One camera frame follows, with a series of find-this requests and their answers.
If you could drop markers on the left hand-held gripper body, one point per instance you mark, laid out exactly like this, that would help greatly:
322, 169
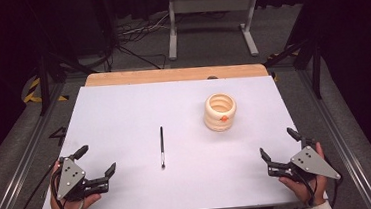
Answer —
69, 175

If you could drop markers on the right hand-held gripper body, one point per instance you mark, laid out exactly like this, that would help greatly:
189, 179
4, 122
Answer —
313, 162

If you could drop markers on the black pen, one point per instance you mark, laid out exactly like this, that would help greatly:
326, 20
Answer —
162, 146

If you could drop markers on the cream ribbed pen holder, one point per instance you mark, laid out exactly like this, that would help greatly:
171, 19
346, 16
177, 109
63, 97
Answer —
213, 119

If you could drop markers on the person's left hand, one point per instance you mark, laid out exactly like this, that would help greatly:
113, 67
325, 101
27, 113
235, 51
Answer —
89, 199

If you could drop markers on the person's right hand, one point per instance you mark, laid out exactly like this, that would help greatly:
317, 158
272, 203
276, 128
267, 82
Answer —
301, 190

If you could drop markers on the black tripod stand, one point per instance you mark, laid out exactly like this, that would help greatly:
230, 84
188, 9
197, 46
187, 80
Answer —
316, 67
43, 85

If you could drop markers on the wooden table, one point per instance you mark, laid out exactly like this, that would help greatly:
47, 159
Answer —
171, 75

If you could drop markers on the black device with red light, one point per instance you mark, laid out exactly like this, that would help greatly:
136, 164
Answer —
103, 17

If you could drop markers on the white metal stand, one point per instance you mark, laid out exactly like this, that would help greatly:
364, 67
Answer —
212, 2

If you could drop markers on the aluminium floor rail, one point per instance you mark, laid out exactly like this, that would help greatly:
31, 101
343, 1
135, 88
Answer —
344, 145
21, 171

